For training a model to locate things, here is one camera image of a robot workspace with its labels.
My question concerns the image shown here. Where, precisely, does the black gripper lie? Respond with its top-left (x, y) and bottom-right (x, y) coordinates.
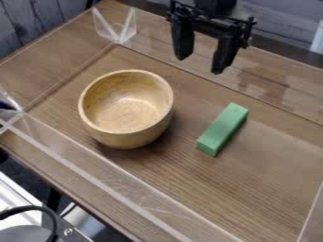
top-left (168, 0), bottom-right (258, 75)

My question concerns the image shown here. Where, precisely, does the green rectangular block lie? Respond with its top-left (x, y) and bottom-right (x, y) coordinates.
top-left (196, 103), bottom-right (248, 156)

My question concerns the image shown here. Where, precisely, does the brown wooden bowl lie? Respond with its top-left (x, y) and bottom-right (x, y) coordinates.
top-left (79, 69), bottom-right (173, 149)

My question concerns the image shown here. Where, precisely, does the black table leg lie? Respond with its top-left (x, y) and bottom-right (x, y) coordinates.
top-left (47, 188), bottom-right (61, 212)

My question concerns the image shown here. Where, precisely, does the white post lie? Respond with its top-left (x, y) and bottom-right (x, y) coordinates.
top-left (311, 20), bottom-right (323, 54)

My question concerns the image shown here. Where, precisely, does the clear acrylic front wall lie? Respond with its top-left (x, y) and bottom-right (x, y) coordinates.
top-left (0, 92), bottom-right (243, 242)

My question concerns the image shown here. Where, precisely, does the black cable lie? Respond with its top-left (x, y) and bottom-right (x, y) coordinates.
top-left (0, 205), bottom-right (59, 242)

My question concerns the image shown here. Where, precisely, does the grey metal base plate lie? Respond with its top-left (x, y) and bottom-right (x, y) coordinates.
top-left (45, 204), bottom-right (93, 242)

